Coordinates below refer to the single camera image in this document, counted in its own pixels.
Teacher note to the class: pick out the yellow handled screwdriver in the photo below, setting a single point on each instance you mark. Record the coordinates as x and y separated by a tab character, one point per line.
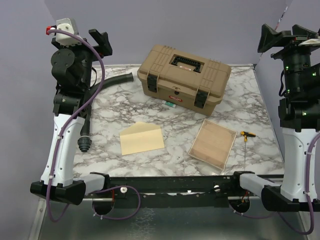
246	135

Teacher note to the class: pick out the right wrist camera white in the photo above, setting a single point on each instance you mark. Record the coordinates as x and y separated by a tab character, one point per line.
313	42

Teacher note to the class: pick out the green white glue stick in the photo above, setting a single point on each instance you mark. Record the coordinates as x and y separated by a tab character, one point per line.
169	104

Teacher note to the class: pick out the cream paper envelope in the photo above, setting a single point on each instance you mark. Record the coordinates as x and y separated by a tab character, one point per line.
141	137

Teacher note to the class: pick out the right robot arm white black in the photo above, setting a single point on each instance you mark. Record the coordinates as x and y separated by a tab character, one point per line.
299	114

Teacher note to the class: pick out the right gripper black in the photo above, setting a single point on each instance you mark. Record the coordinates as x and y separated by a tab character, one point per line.
270	38

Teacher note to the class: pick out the brown parchment letter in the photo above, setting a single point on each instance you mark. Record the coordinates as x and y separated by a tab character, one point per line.
213	144

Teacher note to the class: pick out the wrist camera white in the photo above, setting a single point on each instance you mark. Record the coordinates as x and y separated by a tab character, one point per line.
313	42
65	24

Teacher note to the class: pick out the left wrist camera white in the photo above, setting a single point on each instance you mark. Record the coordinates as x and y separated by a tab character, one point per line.
65	24

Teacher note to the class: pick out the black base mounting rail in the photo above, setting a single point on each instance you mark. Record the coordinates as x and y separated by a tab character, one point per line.
219	191

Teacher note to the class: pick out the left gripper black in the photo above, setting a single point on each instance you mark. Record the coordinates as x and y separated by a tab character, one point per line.
103	48

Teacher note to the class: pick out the tan plastic toolbox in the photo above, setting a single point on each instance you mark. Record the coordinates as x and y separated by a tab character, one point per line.
184	79

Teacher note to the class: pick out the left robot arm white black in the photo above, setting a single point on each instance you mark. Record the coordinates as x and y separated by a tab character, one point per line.
71	68

